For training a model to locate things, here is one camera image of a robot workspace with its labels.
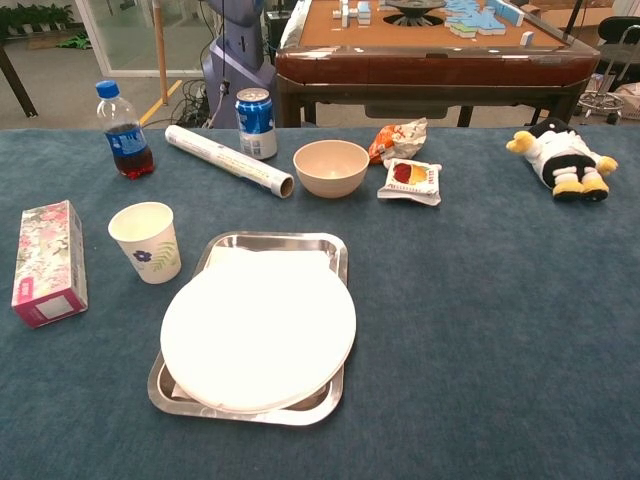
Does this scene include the white floral paper cup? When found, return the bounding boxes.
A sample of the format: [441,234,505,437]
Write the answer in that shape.
[107,201,182,285]

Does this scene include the white paper napkin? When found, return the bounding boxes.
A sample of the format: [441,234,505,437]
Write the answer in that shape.
[173,247,335,401]

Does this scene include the beige bowl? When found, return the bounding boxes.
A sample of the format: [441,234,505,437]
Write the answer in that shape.
[292,139,371,200]

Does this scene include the white red snack packet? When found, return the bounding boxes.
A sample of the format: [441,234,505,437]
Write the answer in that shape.
[376,157,443,207]

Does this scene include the white round plate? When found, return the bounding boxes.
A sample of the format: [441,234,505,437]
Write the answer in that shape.
[159,269,357,414]

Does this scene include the white cling film roll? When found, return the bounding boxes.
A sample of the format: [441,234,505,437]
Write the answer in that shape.
[164,124,295,200]

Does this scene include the orange white snack bag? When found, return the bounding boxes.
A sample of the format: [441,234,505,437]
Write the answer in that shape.
[368,117,429,166]

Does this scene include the blue soda can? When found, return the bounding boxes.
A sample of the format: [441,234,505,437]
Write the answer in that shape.
[234,87,278,161]

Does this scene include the blue table cloth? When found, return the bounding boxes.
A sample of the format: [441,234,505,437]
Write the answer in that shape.
[0,127,640,480]

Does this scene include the stainless steel tray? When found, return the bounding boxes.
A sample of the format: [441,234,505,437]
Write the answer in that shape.
[147,230,350,427]

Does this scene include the brown mahjong table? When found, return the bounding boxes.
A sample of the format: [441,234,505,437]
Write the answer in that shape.
[274,0,602,129]

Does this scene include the cola bottle blue cap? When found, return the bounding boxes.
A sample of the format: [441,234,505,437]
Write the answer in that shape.
[95,80,156,181]

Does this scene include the stacked mahjong tiles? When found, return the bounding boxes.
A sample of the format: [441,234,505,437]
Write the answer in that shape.
[332,0,374,27]

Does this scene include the black mahjong table centre dome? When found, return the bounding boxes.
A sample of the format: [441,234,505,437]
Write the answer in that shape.
[382,0,448,26]

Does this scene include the wooden pole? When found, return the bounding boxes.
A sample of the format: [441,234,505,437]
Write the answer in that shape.
[152,0,170,106]

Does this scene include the penguin plush toy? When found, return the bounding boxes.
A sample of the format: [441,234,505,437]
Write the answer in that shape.
[505,116,620,203]

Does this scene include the blue mahjong tile pile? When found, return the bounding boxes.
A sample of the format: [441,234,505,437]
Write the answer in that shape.
[444,0,526,40]

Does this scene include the pink floral tissue box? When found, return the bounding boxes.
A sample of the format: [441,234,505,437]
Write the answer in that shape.
[10,199,90,330]

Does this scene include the dark table leg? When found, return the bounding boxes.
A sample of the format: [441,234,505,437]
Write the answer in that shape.
[0,44,39,119]

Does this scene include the black office chair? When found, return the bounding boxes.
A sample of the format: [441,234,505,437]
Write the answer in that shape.
[577,15,640,126]

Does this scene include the potted green plants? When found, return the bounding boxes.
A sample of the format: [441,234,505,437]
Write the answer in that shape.
[0,3,75,36]

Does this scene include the floor cable bundle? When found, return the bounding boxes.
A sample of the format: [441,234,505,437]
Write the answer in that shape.
[172,79,216,129]

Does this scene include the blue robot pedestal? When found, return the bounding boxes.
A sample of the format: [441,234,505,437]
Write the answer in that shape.
[201,0,278,130]

